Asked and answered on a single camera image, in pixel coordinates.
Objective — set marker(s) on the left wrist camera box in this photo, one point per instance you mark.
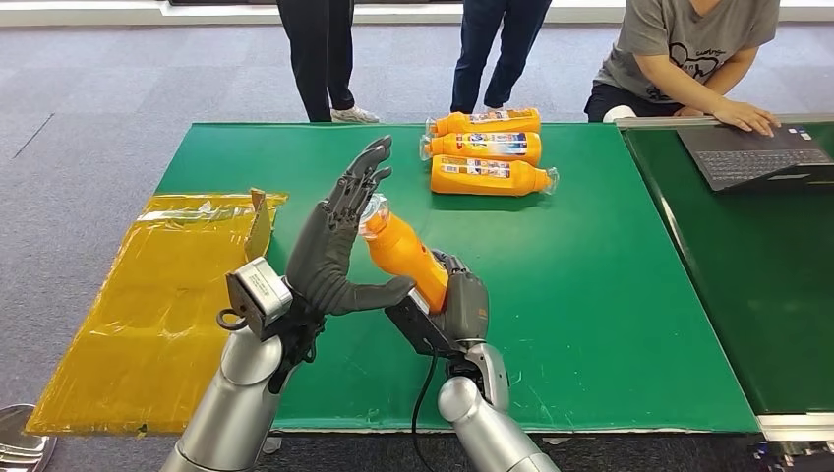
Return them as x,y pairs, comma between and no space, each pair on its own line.
260,293

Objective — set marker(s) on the seated person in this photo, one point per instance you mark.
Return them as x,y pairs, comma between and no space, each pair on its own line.
677,39

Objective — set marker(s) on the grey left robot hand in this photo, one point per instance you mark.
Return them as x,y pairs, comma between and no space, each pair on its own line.
326,254

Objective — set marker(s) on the aluminium table edge rail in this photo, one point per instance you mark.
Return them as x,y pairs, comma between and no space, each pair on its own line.
795,425
658,121

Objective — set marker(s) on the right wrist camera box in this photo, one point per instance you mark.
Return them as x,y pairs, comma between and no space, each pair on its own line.
417,326

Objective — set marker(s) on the black laptop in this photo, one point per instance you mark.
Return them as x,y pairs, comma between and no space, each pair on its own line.
743,156

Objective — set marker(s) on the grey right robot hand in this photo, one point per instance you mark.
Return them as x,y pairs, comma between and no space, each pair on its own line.
466,306

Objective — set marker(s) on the brown cardboard flap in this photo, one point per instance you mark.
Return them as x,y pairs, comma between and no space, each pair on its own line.
260,225

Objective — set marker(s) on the orange bottle with clear cap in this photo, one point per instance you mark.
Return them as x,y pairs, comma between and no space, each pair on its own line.
449,147
404,254
456,124
482,184

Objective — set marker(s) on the round silver metal base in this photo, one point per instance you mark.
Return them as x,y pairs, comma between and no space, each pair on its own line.
23,443

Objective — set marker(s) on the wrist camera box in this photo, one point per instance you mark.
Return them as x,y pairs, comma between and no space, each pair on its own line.
260,293
417,326

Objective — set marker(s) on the yellow plastic sheet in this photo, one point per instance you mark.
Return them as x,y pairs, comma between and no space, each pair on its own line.
156,312

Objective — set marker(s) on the standing person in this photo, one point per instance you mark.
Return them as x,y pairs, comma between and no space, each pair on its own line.
316,52
476,45

